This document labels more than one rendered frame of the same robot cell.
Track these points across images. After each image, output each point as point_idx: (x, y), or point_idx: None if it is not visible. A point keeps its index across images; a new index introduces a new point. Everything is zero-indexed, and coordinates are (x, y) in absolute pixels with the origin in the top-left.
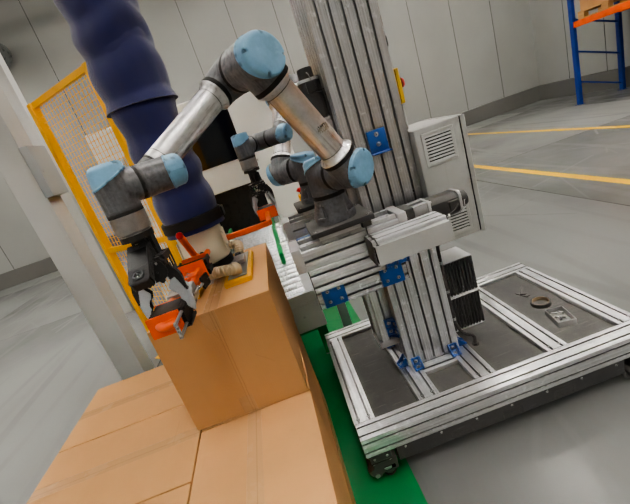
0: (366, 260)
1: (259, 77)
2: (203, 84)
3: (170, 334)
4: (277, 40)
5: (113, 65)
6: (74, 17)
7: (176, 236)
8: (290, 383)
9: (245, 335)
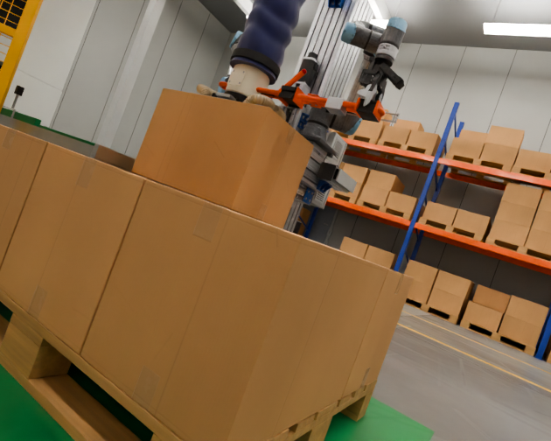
0: (315, 176)
1: None
2: (361, 24)
3: (377, 117)
4: None
5: None
6: None
7: (305, 70)
8: (282, 216)
9: (292, 162)
